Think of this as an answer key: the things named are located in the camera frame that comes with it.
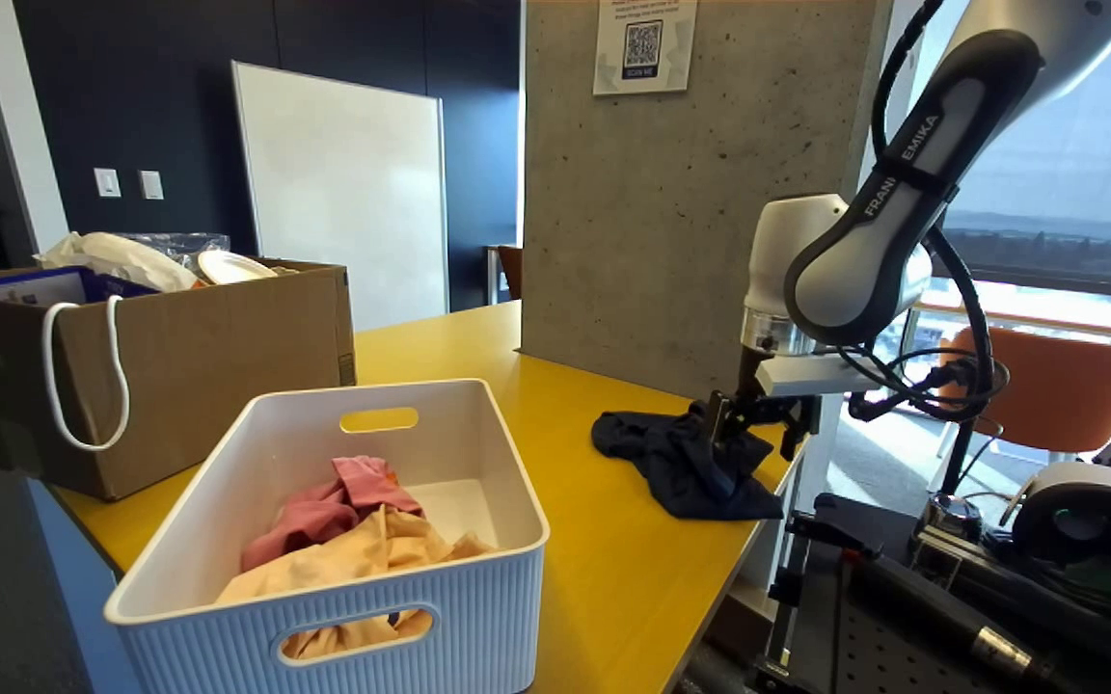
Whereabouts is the dark navy shirt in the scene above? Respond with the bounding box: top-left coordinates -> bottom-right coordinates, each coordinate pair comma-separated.
586,397 -> 791,524

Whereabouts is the cream rounded packet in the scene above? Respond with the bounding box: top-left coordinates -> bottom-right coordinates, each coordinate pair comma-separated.
191,248 -> 283,289

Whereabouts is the black rod with silver tip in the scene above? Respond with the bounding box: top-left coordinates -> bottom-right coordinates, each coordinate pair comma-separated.
836,551 -> 1066,682

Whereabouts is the black corrugated cable conduit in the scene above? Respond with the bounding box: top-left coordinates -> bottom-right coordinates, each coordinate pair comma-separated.
839,0 -> 1012,429

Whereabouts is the white crumpled cloth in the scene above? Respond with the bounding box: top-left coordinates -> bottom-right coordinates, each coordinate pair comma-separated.
31,227 -> 205,298

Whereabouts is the white board panel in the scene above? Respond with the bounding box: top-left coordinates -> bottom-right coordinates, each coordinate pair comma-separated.
226,57 -> 450,337

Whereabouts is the dark brown chair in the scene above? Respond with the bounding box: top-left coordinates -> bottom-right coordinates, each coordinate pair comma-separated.
487,242 -> 530,308

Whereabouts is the orange chair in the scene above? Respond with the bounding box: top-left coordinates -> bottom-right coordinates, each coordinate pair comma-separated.
936,324 -> 1111,454

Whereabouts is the white plastic basket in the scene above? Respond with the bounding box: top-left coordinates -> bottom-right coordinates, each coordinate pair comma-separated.
105,378 -> 551,694

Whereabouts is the pink cloth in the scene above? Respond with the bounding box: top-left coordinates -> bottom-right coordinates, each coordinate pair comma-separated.
238,451 -> 428,574

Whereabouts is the brown paper bag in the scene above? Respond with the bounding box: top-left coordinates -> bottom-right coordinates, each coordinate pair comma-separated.
0,260 -> 358,504

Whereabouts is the white rounded device housing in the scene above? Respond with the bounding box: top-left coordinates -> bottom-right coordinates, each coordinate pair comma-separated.
1012,457 -> 1111,591

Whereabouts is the grey concrete pillar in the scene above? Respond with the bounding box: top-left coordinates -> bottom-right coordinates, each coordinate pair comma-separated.
517,0 -> 896,410

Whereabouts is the beige cloth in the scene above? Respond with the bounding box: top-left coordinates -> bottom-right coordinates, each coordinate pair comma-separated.
217,501 -> 493,664

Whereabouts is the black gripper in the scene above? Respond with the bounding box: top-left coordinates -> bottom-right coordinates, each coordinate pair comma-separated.
706,380 -> 828,454

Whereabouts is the black articulated camera stand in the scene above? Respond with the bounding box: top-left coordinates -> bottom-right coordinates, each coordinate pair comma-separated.
936,418 -> 974,501

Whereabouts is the QR code poster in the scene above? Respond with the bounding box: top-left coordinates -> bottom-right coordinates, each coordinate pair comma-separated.
591,0 -> 702,100

